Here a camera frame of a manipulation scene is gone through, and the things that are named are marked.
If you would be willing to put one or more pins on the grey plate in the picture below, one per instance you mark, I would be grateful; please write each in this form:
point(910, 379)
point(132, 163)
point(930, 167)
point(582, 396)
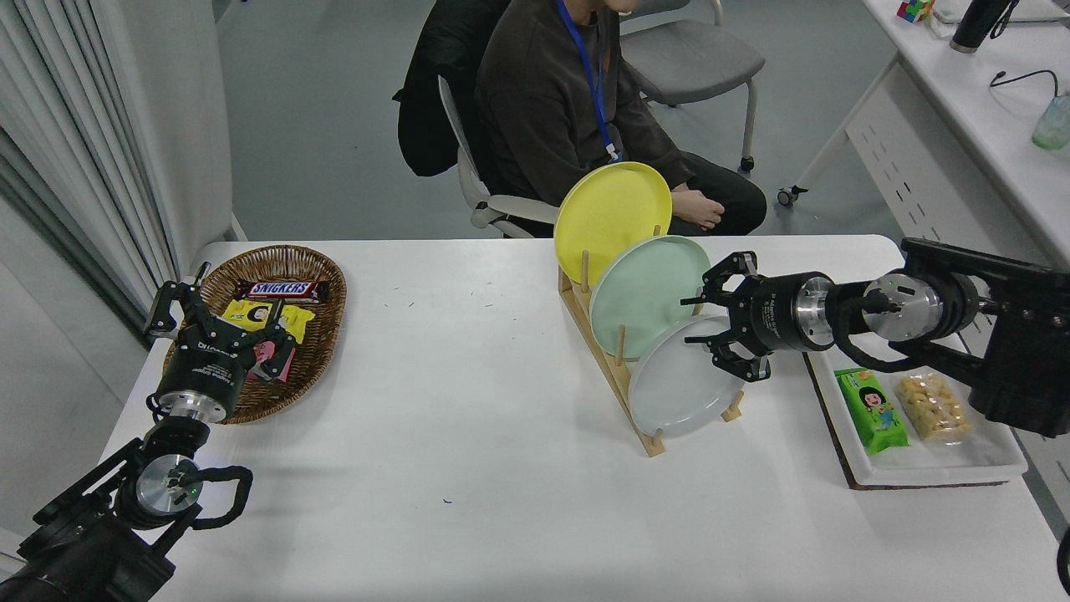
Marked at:
point(677, 393)

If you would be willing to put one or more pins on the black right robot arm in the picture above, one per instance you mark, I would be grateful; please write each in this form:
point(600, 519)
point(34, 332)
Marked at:
point(1028, 351)

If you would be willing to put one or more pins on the green snack packet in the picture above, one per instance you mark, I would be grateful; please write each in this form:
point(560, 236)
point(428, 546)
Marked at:
point(873, 414)

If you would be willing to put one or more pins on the person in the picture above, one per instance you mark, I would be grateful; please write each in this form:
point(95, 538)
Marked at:
point(543, 100)

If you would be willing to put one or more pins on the black bottle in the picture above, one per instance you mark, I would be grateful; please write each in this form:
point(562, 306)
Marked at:
point(974, 21)

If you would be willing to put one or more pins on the clear packet of nuts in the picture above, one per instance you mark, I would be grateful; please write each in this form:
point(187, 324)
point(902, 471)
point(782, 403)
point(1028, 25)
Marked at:
point(932, 410)

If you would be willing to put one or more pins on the yellow snack packet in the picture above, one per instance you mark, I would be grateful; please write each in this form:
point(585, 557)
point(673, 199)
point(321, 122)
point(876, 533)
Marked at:
point(242, 313)

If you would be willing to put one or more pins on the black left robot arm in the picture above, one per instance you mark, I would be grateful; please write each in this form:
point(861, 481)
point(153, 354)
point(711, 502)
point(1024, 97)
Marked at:
point(84, 552)

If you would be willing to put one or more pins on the yellow plate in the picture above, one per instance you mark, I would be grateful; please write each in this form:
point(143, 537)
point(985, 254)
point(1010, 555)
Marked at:
point(606, 213)

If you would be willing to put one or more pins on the mint green plate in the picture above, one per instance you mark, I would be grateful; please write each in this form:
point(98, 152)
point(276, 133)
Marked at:
point(644, 293)

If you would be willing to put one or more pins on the Snickers chocolate bar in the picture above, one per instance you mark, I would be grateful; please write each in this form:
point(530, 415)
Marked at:
point(280, 289)

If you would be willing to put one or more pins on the white rectangular tray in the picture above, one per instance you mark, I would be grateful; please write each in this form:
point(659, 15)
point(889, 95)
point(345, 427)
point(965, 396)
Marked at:
point(919, 464)

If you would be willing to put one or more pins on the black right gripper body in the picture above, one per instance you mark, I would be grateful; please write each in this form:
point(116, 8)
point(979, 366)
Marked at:
point(769, 313)

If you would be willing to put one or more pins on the pink snack packet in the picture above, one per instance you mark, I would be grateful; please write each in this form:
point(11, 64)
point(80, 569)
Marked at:
point(287, 369)

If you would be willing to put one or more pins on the wooden plate rack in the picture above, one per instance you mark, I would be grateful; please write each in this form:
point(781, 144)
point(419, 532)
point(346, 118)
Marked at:
point(652, 441)

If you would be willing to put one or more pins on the colourful puzzle cube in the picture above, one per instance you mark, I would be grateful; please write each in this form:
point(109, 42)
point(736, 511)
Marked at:
point(914, 10)

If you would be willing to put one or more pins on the person's hand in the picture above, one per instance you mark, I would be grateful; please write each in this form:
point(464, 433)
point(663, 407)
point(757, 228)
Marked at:
point(698, 209)

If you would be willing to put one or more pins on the white side desk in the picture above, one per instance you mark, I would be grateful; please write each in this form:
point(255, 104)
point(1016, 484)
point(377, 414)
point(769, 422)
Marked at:
point(986, 109)

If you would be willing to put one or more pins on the grey padded chair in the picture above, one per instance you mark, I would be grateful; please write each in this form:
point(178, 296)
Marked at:
point(702, 58)

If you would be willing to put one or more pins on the white flat device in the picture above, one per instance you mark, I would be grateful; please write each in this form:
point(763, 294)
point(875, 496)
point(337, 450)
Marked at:
point(1041, 10)

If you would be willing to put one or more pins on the white curtain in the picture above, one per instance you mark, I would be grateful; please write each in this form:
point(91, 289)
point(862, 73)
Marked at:
point(50, 125)

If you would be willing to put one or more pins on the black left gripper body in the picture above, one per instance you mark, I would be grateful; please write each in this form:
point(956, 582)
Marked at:
point(205, 368)

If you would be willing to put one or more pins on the brown wicker basket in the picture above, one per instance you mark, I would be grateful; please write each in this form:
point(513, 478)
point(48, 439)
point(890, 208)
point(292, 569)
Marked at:
point(322, 351)

